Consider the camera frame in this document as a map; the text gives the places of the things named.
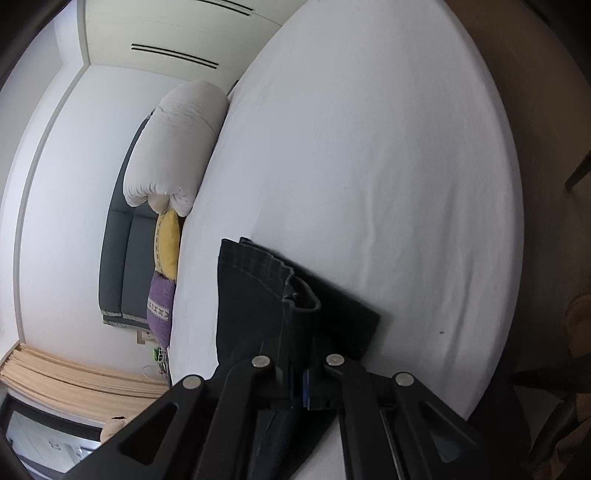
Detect white wardrobe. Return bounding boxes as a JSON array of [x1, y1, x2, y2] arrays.
[[83, 0, 308, 93]]

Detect rolled white duvet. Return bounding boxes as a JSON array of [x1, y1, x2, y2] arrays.
[[122, 78, 230, 217]]

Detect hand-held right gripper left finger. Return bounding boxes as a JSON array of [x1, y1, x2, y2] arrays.
[[65, 353, 306, 480]]

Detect purple pillow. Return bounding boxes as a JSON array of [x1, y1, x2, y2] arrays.
[[146, 272, 177, 349]]

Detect dark furniture leg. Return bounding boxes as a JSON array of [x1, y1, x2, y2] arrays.
[[565, 151, 591, 193]]

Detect white wire basket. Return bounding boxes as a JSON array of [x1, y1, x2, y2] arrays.
[[151, 346, 172, 386]]

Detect yellow pillow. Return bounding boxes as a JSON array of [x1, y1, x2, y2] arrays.
[[154, 209, 182, 281]]

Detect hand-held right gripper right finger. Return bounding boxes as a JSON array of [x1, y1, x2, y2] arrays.
[[302, 353, 483, 480]]

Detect beige curtain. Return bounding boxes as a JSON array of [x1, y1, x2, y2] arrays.
[[0, 346, 171, 418]]

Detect grey padded headboard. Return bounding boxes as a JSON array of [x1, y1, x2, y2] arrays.
[[98, 78, 241, 328]]

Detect bed with white sheet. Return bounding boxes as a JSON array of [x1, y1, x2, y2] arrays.
[[168, 0, 526, 480]]

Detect black denim pants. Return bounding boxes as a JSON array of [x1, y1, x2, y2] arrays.
[[216, 237, 382, 480]]

